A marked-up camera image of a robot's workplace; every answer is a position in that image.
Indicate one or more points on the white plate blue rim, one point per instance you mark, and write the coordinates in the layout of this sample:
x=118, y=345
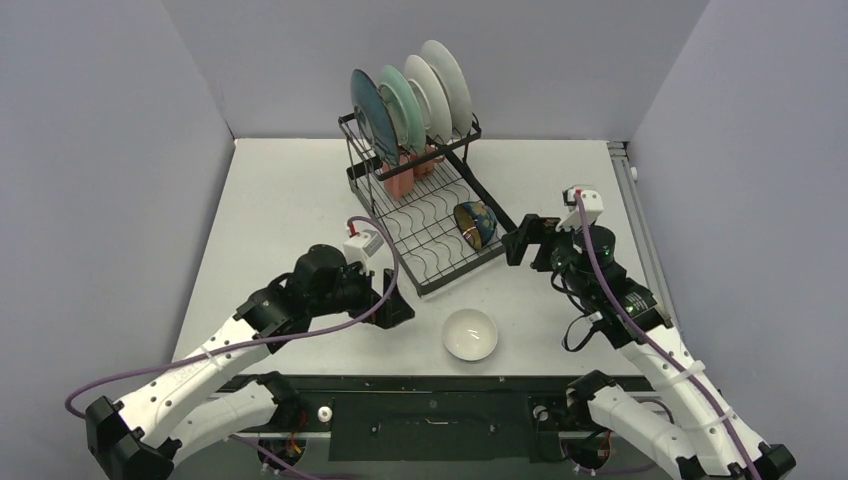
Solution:
x=432, y=99

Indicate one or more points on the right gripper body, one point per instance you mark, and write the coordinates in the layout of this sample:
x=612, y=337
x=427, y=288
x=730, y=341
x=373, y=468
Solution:
x=536, y=234

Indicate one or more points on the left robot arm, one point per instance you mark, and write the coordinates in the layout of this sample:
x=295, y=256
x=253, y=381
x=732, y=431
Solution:
x=267, y=320

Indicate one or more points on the light green flower plate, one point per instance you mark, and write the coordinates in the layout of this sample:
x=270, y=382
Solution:
x=404, y=110

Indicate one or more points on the white bowl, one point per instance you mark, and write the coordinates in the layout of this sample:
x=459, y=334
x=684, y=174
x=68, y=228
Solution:
x=469, y=335

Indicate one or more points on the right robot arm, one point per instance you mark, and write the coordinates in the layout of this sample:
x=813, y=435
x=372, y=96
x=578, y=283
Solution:
x=704, y=437

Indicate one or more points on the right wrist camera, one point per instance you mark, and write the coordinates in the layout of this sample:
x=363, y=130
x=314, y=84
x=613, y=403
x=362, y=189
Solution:
x=584, y=204

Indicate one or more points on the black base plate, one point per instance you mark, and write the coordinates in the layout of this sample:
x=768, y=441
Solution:
x=430, y=418

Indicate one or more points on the small orange mug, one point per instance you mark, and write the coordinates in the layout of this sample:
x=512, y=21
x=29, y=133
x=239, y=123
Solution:
x=423, y=170

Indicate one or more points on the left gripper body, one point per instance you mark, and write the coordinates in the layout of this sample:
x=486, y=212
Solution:
x=352, y=293

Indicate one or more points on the large pink mug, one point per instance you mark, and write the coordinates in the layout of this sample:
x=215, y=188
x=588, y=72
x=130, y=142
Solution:
x=402, y=183

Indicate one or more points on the black wire dish rack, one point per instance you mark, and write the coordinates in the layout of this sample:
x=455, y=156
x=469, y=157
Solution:
x=421, y=224

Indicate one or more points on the aluminium rail right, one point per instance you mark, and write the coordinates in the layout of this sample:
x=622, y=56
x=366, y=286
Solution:
x=627, y=175

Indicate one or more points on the red teal plate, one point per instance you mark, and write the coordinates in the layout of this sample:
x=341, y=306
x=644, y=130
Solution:
x=448, y=71

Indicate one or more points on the dark blue plate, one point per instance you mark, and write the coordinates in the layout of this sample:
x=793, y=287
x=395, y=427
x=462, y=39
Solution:
x=373, y=119

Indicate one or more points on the brown black bowl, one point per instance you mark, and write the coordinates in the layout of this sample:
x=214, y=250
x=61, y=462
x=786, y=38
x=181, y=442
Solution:
x=476, y=223

